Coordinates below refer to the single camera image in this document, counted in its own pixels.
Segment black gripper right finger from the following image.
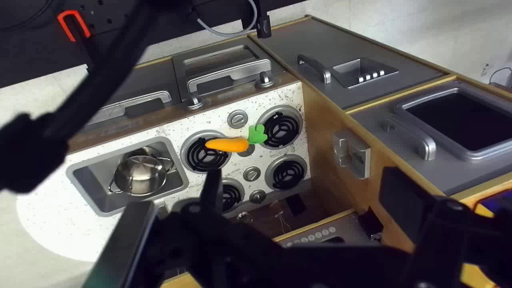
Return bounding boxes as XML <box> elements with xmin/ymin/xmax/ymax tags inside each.
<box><xmin>380</xmin><ymin>167</ymin><xmax>512</xmax><ymax>288</ymax></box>

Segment white toy kitchen stove counter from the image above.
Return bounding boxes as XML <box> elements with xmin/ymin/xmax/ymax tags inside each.
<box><xmin>17</xmin><ymin>81</ymin><xmax>311</xmax><ymax>262</ymax></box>

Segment orange carrot plush toy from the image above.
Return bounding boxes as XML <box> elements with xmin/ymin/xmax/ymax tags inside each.
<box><xmin>205</xmin><ymin>124</ymin><xmax>268</xmax><ymax>153</ymax></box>

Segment orange clamp handle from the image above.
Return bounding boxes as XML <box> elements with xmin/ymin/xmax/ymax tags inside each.
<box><xmin>57</xmin><ymin>9</ymin><xmax>92</xmax><ymax>43</ymax></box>

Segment grey toy oven cabinet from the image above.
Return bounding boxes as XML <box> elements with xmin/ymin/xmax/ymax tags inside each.
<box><xmin>353</xmin><ymin>79</ymin><xmax>512</xmax><ymax>195</ymax></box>

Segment small steel pot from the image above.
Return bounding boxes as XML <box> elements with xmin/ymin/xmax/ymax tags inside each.
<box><xmin>109</xmin><ymin>153</ymin><xmax>173</xmax><ymax>196</ymax></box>

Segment grey toy microwave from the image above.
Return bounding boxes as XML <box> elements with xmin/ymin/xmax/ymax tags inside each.
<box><xmin>263</xmin><ymin>17</ymin><xmax>449</xmax><ymax>108</ymax></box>

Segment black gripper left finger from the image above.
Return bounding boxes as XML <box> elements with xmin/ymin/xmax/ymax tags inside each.
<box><xmin>84</xmin><ymin>167</ymin><xmax>279</xmax><ymax>288</ymax></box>

